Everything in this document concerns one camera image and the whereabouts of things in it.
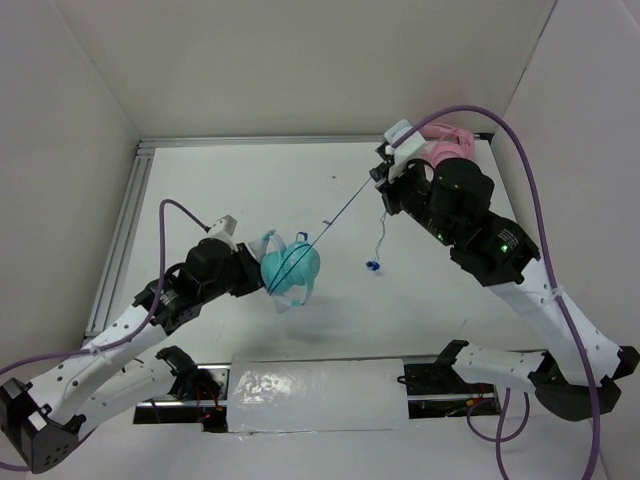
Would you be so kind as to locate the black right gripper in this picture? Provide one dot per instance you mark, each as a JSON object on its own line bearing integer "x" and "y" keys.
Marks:
{"x": 387, "y": 186}

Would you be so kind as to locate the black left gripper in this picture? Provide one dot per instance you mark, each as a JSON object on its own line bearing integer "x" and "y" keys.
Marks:
{"x": 252, "y": 271}

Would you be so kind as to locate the teal headphones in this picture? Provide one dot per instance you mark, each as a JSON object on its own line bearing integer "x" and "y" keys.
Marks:
{"x": 288, "y": 271}

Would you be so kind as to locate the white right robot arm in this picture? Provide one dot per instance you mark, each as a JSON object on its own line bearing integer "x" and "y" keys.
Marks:
{"x": 578, "y": 366}

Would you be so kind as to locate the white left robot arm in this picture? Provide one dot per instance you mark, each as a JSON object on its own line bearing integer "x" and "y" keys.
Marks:
{"x": 48, "y": 417}

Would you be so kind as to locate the pink headphones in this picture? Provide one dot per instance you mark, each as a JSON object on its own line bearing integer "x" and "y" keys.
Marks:
{"x": 445, "y": 141}

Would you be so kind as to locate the white taped cover plate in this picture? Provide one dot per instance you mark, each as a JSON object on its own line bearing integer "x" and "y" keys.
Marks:
{"x": 323, "y": 396}

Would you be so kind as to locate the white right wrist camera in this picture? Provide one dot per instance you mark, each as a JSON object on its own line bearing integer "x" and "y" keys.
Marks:
{"x": 400, "y": 145}

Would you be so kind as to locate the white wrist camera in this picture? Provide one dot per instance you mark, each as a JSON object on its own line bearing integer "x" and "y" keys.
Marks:
{"x": 400, "y": 145}
{"x": 223, "y": 230}

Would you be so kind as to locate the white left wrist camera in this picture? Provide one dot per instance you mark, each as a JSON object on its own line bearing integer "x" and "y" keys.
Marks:
{"x": 223, "y": 230}

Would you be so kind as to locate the aluminium table edge rail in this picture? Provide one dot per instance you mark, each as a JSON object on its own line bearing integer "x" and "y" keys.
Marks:
{"x": 127, "y": 221}

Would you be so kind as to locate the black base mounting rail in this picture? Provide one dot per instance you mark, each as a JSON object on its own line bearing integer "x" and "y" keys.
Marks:
{"x": 432, "y": 392}

